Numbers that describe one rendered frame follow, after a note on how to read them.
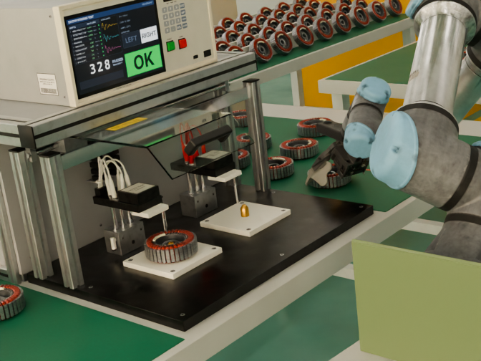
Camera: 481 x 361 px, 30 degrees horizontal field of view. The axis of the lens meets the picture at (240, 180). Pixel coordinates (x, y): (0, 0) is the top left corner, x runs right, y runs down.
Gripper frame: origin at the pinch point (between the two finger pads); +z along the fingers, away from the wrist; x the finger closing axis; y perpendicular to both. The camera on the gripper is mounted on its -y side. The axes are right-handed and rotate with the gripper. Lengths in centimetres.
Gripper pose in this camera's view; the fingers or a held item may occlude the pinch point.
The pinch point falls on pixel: (328, 176)
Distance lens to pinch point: 233.3
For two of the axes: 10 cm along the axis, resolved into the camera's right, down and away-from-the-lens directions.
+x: 8.6, -2.4, 4.5
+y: 4.6, 7.4, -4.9
